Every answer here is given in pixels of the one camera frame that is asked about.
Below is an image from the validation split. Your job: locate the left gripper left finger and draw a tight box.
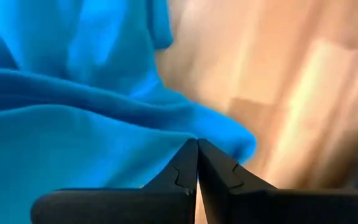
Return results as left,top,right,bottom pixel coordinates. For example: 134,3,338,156
30,138,200,224

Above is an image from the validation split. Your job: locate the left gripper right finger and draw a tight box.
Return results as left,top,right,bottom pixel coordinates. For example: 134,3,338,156
197,138,358,224

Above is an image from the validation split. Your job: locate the bright blue garment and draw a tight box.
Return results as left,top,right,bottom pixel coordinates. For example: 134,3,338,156
0,0,257,224

